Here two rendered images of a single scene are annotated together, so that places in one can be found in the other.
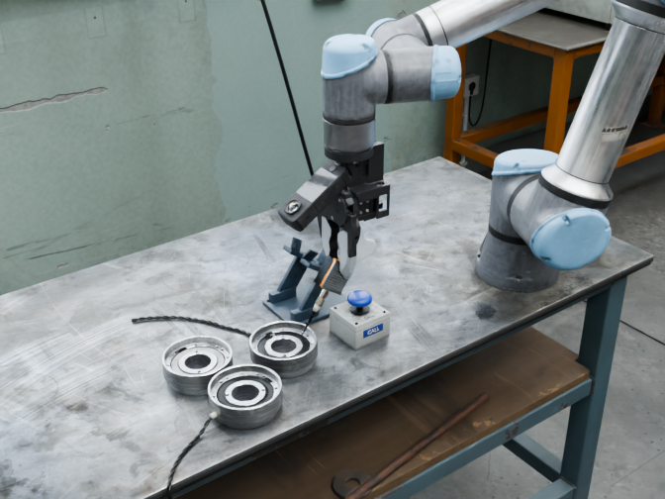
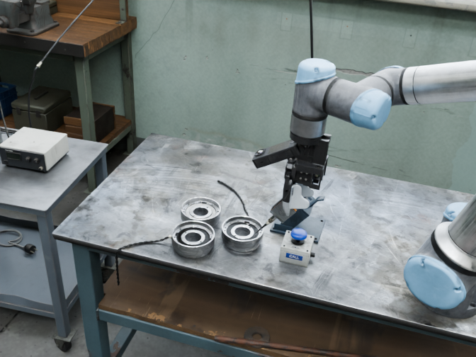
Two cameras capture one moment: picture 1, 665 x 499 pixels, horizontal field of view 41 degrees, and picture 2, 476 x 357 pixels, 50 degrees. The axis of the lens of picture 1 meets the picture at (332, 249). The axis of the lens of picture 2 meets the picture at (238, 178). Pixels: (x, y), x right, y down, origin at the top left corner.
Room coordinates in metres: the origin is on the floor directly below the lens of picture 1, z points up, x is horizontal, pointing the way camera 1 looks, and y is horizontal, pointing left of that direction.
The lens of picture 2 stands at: (0.45, -0.69, 1.61)
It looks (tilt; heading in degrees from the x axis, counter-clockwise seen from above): 32 degrees down; 50
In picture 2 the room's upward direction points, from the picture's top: 4 degrees clockwise
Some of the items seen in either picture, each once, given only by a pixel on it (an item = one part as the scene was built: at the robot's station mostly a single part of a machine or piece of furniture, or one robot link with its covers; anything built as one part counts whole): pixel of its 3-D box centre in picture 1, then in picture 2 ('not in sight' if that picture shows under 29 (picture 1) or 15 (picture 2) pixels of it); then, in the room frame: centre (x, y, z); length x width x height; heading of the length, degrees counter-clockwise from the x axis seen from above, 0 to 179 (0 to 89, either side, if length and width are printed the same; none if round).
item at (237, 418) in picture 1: (245, 397); (193, 239); (1.00, 0.13, 0.82); 0.10 x 0.10 x 0.04
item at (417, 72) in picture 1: (415, 70); (361, 102); (1.22, -0.12, 1.23); 0.11 x 0.11 x 0.08; 12
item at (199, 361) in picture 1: (198, 365); (200, 214); (1.08, 0.20, 0.82); 0.10 x 0.10 x 0.04
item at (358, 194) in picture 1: (352, 181); (306, 157); (1.19, -0.03, 1.07); 0.09 x 0.08 x 0.12; 123
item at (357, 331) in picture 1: (362, 320); (299, 248); (1.19, -0.05, 0.82); 0.08 x 0.07 x 0.05; 126
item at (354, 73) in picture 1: (351, 78); (314, 89); (1.19, -0.03, 1.23); 0.09 x 0.08 x 0.11; 102
